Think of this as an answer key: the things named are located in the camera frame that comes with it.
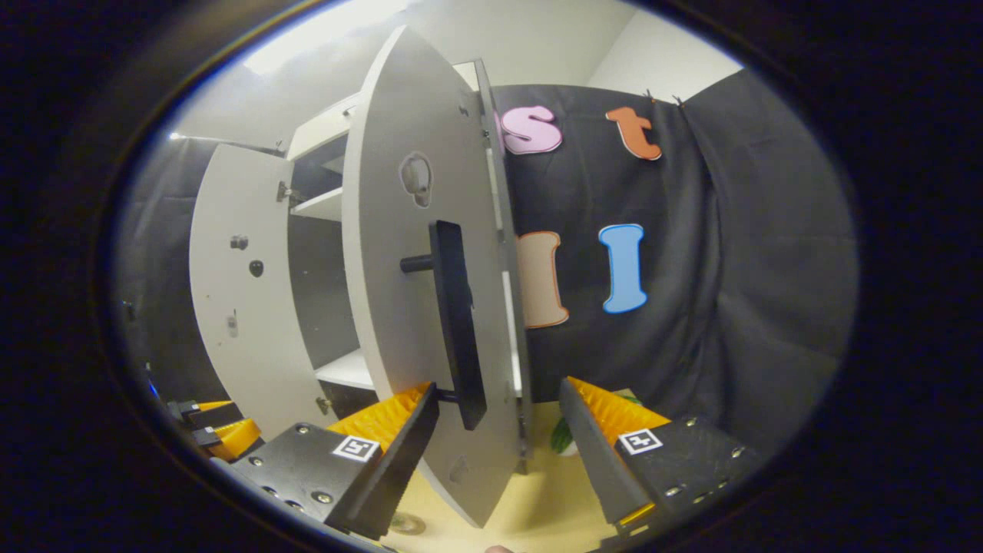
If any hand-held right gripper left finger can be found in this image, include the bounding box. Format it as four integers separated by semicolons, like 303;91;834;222
230;382;440;541

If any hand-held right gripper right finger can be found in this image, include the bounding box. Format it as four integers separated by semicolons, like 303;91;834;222
559;376;769;536

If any white cabinet door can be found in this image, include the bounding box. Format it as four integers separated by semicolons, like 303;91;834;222
342;25;523;529
190;144;343;440

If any white cabinet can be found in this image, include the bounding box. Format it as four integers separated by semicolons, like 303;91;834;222
286;58;532;473

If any black backdrop cloth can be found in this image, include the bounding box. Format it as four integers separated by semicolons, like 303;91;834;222
491;69;859;462
115;137;285;404

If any black door handle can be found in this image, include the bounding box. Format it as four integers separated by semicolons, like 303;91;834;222
399;220;488;431

